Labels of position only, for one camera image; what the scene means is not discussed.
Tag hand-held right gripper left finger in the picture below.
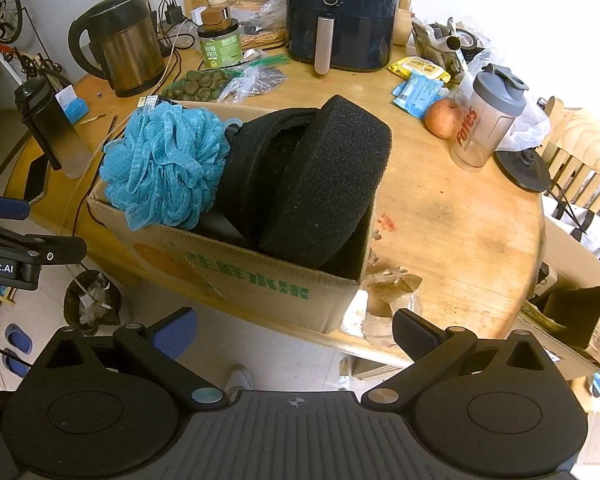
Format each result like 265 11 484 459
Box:
40 307 231 407

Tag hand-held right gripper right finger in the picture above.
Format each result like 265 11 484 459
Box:
361 309 553 406

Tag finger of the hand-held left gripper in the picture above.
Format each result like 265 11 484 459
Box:
0 225 88 267
0 194 31 220

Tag teal mesh bath loofah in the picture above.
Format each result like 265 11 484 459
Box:
100 101 231 231

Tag torn brown paper bag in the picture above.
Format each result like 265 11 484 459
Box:
362 260 424 323

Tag lined trash bin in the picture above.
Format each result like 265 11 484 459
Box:
64 270 123 336

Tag blue slipper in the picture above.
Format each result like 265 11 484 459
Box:
2 353 31 379
5 324 33 354

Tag person's white shoe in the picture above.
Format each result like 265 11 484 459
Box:
225 365 255 393

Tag black water bottle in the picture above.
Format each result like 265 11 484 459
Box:
14 77 88 179

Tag blue tissue box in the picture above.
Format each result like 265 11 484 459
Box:
55 85 88 123

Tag brown cardboard box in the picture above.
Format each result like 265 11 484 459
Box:
517 285 600 381

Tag black kettle base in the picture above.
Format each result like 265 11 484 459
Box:
495 147 552 193

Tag steel electric kettle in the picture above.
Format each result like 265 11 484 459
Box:
68 0 167 98

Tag clear shaker bottle grey lid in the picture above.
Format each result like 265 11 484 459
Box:
450 64 529 173

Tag blue packet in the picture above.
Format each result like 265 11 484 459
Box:
392 71 448 113

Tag clear bag of metal scrubbers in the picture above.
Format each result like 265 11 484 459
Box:
217 65 287 106

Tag power adapter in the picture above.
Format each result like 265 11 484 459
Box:
157 0 187 26

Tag green label jar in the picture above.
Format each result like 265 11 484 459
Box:
196 22 243 71

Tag yellow wet wipes pack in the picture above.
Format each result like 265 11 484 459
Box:
387 56 452 84

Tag brown bottle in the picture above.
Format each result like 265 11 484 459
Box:
201 0 231 31

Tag bag of metal hardware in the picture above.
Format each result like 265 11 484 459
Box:
412 17 491 81

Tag clear bag of snacks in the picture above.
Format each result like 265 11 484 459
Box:
230 0 287 48

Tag wooden cup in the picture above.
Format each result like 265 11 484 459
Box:
395 0 416 46

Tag dark blue air fryer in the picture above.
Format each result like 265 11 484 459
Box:
286 0 403 76

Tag white bag black handles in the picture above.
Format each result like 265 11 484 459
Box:
542 195 600 263

